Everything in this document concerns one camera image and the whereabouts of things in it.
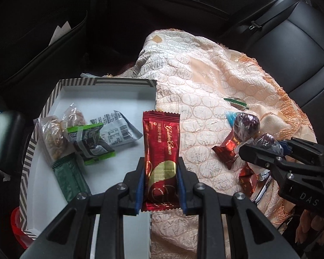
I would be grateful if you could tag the black green snack packet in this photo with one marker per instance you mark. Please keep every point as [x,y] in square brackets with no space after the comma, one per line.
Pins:
[89,143]

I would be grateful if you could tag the small red snack packet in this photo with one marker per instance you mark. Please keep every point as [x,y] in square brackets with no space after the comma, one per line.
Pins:
[247,180]
[228,152]

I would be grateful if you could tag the small green candy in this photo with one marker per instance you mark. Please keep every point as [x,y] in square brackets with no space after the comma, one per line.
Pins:
[235,103]

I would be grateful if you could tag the dark candy ball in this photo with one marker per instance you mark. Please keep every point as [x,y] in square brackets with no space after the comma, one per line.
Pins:
[247,125]
[267,141]

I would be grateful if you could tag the peach patterned blanket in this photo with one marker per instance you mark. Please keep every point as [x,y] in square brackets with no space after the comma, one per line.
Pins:
[205,86]

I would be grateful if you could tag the small clear bag of nuts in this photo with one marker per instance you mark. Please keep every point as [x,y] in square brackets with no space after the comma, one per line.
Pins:
[74,114]

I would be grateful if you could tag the black front car seat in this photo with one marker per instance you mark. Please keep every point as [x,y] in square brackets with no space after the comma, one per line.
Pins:
[29,45]

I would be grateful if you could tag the large clear bag of nuts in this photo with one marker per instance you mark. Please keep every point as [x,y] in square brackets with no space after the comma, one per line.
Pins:
[51,140]

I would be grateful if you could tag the black car door panel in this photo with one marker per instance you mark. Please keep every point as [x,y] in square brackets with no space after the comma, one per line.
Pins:
[178,5]

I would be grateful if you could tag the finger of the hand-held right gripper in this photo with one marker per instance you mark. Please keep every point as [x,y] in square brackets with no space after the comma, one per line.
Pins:
[259,155]
[305,151]

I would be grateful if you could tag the black car seat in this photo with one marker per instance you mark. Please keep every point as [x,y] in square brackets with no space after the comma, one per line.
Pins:
[29,45]
[299,59]

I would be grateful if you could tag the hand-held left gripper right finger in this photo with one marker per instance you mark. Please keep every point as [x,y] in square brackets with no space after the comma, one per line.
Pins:
[182,191]

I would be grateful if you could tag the red plastic item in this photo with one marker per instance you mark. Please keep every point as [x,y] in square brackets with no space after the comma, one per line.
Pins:
[19,226]

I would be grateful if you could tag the dark green snack packet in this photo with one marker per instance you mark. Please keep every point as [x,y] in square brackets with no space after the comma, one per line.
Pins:
[70,180]

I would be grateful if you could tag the seat belt buckle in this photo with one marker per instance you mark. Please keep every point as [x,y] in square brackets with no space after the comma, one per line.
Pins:
[255,24]

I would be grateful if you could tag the crumpled clear plastic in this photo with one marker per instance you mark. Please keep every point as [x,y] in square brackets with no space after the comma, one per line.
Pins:
[97,75]

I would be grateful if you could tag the person's right hand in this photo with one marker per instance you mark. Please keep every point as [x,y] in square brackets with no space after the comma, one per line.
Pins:
[313,229]

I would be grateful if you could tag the black centre armrest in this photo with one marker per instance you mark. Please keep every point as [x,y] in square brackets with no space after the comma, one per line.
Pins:
[5,137]

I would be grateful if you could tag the blue white candy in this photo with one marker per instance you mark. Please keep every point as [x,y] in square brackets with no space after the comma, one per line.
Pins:
[229,117]

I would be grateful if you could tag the striped cardboard box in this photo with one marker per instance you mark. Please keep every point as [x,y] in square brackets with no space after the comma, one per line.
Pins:
[110,97]

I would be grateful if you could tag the long red gold snack packet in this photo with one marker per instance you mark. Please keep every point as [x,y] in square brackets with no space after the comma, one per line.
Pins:
[159,151]

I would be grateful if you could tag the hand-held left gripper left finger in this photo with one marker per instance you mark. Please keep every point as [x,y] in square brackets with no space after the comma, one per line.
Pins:
[139,191]

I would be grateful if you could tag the white paper in seat pocket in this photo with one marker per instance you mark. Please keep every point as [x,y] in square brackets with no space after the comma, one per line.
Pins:
[60,32]

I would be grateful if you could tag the black rear car seat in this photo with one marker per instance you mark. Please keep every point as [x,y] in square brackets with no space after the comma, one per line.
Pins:
[299,59]

